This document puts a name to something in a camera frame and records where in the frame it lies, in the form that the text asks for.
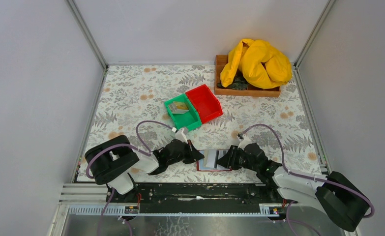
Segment red leather card holder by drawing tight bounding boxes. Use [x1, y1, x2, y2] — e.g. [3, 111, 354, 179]
[197, 149, 231, 172]

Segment green plastic bin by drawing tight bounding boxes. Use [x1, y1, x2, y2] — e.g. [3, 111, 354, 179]
[164, 93, 202, 131]

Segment gold credit card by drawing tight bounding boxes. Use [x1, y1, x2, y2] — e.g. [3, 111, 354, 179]
[170, 101, 189, 110]

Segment red plastic bin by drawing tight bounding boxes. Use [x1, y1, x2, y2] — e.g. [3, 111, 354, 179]
[185, 85, 223, 124]

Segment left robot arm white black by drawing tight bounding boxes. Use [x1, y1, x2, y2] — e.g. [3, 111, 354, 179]
[84, 135, 205, 195]

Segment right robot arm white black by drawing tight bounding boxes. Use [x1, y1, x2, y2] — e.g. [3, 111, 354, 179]
[217, 143, 375, 232]

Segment silver cards in green bin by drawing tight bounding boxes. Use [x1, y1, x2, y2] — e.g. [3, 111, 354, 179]
[170, 109, 189, 115]

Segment floral table mat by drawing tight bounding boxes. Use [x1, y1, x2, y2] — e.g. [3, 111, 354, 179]
[86, 65, 321, 174]

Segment dark green item in tray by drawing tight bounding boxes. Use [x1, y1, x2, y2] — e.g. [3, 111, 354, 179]
[216, 74, 249, 90]

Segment yellow cloth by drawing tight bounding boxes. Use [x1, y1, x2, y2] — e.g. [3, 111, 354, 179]
[220, 39, 292, 89]

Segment wooden tray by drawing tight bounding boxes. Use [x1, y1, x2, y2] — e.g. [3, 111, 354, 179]
[214, 55, 281, 98]

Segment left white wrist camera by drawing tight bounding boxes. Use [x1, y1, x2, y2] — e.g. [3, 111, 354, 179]
[172, 127, 189, 143]

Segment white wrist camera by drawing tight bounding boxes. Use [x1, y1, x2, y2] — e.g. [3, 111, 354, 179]
[237, 133, 253, 150]
[172, 127, 189, 143]

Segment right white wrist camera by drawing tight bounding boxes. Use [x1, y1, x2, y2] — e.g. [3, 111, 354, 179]
[237, 133, 253, 150]

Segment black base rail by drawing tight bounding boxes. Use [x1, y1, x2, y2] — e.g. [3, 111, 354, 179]
[106, 183, 290, 214]

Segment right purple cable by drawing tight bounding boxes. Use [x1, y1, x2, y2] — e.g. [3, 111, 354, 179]
[237, 123, 375, 236]

